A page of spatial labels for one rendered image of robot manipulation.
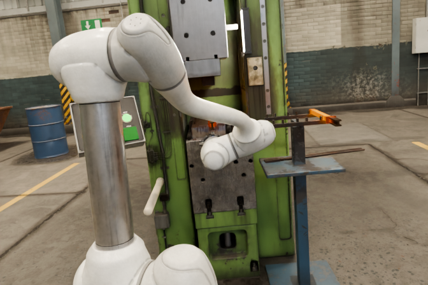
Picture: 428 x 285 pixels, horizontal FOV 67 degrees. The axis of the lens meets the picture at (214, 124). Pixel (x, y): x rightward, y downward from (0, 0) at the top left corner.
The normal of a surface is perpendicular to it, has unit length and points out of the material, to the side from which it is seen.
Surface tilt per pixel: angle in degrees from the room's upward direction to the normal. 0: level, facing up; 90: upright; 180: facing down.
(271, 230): 90
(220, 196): 90
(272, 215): 90
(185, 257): 5
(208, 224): 90
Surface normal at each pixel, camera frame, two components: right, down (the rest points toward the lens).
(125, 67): -0.09, 0.68
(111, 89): 0.70, 0.38
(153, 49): 0.52, 0.44
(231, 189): 0.02, 0.18
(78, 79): -0.31, 0.22
